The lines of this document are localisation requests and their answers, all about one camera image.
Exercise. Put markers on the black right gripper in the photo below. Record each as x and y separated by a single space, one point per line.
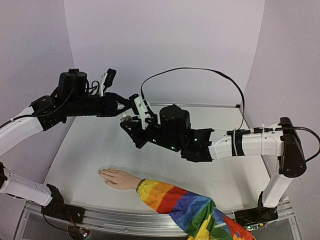
141 133

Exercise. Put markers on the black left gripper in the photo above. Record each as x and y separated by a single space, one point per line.
112 100

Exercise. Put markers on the glitter nail polish bottle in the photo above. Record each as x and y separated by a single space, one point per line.
126 119

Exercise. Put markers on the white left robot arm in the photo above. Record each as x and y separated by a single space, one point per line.
36 118

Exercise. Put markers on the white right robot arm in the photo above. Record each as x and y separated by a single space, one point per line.
232 182

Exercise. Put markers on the mannequin hand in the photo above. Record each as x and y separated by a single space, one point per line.
119 179

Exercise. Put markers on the rainbow coloured sleeve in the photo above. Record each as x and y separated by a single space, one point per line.
195 214

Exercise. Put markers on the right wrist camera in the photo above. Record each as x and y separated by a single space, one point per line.
143 114

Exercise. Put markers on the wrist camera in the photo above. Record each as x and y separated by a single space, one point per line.
107 80
143 114

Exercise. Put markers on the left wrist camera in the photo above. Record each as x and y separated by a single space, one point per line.
107 80

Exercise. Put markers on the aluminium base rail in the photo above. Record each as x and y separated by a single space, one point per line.
149 224

